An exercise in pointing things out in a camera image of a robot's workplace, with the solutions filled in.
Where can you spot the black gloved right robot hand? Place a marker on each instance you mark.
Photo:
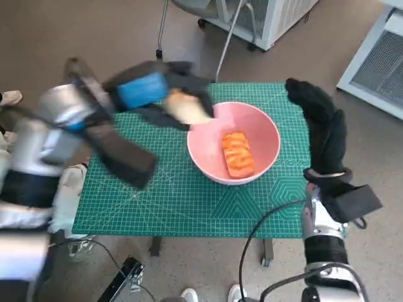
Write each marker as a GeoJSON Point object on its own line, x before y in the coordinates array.
{"type": "Point", "coordinates": [327, 135]}

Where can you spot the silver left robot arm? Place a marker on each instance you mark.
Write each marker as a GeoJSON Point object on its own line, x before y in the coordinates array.
{"type": "Point", "coordinates": [41, 148]}

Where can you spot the round toy bread bun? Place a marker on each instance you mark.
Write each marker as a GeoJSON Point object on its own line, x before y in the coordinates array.
{"type": "Point", "coordinates": [189, 110]}

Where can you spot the white louvred cabinet on castors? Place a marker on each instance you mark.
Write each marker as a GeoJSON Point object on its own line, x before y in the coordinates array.
{"type": "Point", "coordinates": [277, 19]}

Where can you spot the black metal frame bracket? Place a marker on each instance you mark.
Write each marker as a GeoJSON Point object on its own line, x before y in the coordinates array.
{"type": "Point", "coordinates": [126, 273]}

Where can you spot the dark table leg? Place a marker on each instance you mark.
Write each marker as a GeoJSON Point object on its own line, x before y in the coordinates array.
{"type": "Point", "coordinates": [267, 251]}
{"type": "Point", "coordinates": [155, 247]}

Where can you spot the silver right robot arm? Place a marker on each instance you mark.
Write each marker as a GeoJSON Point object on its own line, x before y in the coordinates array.
{"type": "Point", "coordinates": [325, 248]}

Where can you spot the white shoe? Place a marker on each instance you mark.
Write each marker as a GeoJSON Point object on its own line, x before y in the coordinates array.
{"type": "Point", "coordinates": [236, 294]}
{"type": "Point", "coordinates": [189, 296]}

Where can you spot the pink bowl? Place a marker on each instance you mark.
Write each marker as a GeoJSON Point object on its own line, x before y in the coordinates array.
{"type": "Point", "coordinates": [204, 148]}

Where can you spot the green cutting mat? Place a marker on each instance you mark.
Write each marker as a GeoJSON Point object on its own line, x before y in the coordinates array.
{"type": "Point", "coordinates": [157, 204]}

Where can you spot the long striped toy bread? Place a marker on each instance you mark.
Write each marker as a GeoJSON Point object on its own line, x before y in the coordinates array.
{"type": "Point", "coordinates": [237, 154]}

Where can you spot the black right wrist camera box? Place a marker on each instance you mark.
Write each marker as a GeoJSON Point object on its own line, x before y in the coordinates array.
{"type": "Point", "coordinates": [355, 201]}

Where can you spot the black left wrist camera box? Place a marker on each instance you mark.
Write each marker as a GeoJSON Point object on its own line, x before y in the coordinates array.
{"type": "Point", "coordinates": [122, 157]}

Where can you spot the white cabinet with grey grille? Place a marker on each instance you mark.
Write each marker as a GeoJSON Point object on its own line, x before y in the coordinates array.
{"type": "Point", "coordinates": [378, 72]}

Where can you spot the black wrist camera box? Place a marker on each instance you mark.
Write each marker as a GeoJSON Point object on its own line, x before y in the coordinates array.
{"type": "Point", "coordinates": [122, 157]}
{"type": "Point", "coordinates": [355, 201]}

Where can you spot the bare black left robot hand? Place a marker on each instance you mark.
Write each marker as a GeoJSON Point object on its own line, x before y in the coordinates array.
{"type": "Point", "coordinates": [141, 91]}

